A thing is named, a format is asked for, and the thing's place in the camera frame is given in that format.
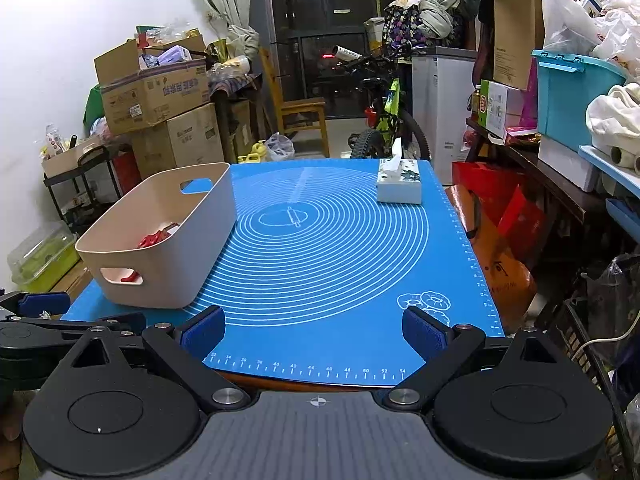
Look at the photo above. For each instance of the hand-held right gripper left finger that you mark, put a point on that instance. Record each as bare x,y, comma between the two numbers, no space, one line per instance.
205,332

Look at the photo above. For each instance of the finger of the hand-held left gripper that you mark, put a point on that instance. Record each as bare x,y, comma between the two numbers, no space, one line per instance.
115,321
45,303

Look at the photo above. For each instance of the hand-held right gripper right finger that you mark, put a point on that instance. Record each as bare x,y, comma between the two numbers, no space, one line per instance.
425,332

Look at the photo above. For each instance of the small red plastic piece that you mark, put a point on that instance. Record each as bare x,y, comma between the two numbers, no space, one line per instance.
129,278

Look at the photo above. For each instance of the beige plastic basket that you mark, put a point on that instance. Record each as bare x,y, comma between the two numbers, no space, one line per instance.
190,250

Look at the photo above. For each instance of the red plastic toy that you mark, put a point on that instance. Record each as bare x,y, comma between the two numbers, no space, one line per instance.
150,240

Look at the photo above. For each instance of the small white plastic piece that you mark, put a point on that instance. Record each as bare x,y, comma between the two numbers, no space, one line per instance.
172,229

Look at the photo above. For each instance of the green container clear lid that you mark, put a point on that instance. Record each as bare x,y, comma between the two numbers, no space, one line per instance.
45,260

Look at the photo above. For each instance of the orange paper bag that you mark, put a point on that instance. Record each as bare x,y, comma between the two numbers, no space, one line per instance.
505,280

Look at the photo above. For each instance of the black shelf cart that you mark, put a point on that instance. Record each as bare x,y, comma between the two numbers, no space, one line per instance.
80,210

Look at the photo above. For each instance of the blue silicone baking mat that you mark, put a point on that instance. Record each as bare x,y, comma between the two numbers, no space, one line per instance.
325,260

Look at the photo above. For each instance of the open cardboard box with clutter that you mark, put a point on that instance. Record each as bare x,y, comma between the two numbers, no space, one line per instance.
65,162

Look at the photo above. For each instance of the white tissue box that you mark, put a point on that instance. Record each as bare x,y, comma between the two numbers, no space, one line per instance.
400,190

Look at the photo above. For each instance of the red cardboard box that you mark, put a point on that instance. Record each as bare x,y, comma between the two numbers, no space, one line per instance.
127,172

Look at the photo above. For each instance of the black plastic crate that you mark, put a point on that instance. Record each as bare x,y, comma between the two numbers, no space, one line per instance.
575,330

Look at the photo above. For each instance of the red gift bags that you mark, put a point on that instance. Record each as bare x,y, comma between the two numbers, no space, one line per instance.
500,195

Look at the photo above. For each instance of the yellow detergent bottle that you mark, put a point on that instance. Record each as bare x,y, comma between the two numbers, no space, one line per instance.
255,152

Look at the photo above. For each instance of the large taped cardboard box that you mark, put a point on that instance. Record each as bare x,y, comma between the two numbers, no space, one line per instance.
180,140

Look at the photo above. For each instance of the dark wooden side table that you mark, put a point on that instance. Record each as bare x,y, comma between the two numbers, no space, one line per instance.
560,195

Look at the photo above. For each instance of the green and black bicycle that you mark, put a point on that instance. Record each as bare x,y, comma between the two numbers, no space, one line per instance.
365,142

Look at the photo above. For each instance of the translucent plastic bag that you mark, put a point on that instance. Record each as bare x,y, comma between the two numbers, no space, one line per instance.
280,147

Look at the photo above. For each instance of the green bag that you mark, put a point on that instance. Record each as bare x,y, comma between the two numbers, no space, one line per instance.
92,107

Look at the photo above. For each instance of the white foam box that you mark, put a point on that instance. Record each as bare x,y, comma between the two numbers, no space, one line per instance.
565,162

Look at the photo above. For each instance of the printed cardboard box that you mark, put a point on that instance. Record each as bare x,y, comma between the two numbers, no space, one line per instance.
155,97

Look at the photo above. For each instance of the white carton green side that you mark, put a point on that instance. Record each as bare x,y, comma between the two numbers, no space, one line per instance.
495,105

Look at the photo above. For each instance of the wooden chair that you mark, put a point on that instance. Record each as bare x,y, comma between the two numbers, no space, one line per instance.
300,107

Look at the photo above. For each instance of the light blue bin lid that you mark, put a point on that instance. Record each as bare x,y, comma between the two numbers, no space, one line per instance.
612,162

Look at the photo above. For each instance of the blue plastic storage bin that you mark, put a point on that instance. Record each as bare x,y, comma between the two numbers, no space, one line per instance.
570,105

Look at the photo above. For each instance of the white cloth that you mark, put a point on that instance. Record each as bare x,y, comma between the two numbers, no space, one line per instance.
615,115

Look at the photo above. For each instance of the tall plain cardboard box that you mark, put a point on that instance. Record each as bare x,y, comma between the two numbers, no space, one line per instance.
515,40

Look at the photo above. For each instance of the floral cloth bag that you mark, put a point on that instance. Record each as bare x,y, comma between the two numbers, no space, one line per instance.
400,25

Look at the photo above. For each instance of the white plastic bag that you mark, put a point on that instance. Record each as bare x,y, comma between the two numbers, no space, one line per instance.
570,20

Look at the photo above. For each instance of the pile of white plastic bags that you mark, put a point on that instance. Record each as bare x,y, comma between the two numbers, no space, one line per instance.
622,25

